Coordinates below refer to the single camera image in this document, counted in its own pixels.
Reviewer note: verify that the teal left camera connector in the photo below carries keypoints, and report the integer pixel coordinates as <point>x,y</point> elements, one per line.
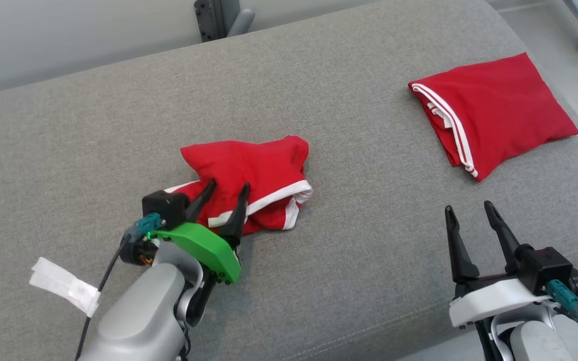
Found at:
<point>143,225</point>

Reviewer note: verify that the grey fabric sofa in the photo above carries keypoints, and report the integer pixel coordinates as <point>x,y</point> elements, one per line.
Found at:
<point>319,90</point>

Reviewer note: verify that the red shorts white trim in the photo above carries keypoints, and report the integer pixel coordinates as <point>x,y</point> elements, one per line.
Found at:
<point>254,165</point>

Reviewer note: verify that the teal camera connector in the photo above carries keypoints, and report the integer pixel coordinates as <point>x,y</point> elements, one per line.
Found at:
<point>143,225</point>
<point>565,298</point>

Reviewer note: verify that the white tape tag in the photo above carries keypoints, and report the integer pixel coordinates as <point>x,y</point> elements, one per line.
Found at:
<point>63,283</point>

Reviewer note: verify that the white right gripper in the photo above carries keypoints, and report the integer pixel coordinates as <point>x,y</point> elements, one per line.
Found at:
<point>489,301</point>

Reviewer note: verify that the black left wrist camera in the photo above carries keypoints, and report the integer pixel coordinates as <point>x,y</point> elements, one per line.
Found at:
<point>166,208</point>

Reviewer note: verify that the teal right camera connector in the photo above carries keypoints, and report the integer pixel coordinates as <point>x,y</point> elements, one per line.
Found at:
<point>565,298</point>

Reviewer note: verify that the red white jersey garment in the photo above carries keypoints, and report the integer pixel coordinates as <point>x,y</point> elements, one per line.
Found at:
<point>504,110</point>

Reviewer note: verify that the grey wall base rail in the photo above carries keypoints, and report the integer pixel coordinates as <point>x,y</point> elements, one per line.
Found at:
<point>525,4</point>

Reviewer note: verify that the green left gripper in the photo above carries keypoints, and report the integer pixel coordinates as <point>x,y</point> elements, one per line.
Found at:
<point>208,250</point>

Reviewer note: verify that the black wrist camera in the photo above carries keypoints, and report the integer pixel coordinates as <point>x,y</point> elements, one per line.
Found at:
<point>545,265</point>
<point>166,208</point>

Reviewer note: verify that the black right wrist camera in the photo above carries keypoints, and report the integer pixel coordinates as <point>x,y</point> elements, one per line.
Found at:
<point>545,265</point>

